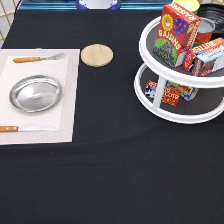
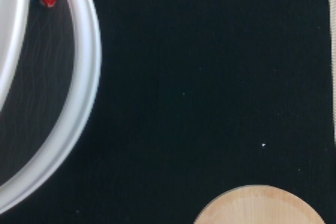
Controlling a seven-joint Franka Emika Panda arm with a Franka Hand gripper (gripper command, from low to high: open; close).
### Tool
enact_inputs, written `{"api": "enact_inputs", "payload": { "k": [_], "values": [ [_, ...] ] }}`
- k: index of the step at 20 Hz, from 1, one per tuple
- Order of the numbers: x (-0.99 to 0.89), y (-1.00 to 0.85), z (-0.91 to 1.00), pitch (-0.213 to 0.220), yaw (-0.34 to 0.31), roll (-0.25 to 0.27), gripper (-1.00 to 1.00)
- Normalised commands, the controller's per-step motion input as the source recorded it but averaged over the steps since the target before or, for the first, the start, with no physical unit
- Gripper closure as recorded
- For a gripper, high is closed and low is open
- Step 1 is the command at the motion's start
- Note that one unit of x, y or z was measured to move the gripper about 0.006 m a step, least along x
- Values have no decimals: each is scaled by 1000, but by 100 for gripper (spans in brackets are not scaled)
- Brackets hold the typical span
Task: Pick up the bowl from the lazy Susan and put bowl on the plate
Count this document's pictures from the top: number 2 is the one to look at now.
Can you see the white two-tier lazy Susan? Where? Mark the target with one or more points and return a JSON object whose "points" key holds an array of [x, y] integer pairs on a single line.
{"points": [[52, 152]]}

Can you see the black tablecloth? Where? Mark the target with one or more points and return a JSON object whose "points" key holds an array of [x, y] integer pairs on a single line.
{"points": [[213, 109]]}

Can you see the round wooden coaster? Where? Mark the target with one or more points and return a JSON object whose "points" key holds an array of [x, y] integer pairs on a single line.
{"points": [[258, 204]]}

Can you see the red item on turntable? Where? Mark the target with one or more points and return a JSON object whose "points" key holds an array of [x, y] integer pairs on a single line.
{"points": [[48, 3]]}

